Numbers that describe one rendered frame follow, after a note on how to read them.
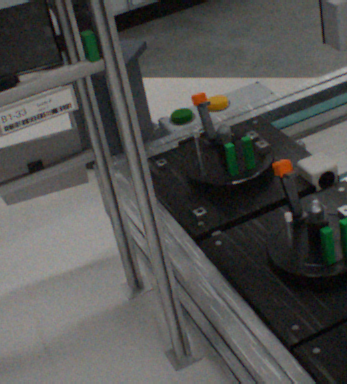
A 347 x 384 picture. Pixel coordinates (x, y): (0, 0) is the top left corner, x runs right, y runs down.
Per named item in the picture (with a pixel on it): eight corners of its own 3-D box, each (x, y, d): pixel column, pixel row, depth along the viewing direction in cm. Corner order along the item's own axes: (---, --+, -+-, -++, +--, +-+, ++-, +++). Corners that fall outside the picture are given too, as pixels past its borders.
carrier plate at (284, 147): (133, 174, 136) (131, 163, 135) (261, 124, 143) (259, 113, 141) (196, 247, 116) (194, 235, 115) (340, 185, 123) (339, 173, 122)
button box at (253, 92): (163, 146, 152) (156, 117, 149) (262, 108, 158) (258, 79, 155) (178, 162, 146) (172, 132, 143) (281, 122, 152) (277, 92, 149)
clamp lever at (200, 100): (204, 140, 132) (189, 95, 130) (215, 136, 132) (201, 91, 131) (212, 142, 128) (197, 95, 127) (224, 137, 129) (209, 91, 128)
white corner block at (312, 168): (298, 183, 125) (295, 160, 123) (323, 172, 127) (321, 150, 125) (315, 197, 122) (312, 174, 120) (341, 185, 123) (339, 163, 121)
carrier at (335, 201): (201, 253, 115) (186, 178, 109) (346, 189, 122) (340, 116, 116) (292, 359, 95) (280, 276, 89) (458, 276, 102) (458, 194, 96)
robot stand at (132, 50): (100, 129, 170) (77, 40, 160) (166, 130, 165) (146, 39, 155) (69, 168, 159) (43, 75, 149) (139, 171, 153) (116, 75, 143)
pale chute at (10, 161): (6, 206, 127) (-1, 179, 128) (89, 182, 129) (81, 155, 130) (-27, 158, 100) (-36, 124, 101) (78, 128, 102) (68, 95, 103)
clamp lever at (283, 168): (287, 216, 111) (270, 163, 110) (300, 210, 112) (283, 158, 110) (299, 220, 108) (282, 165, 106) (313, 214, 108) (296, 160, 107)
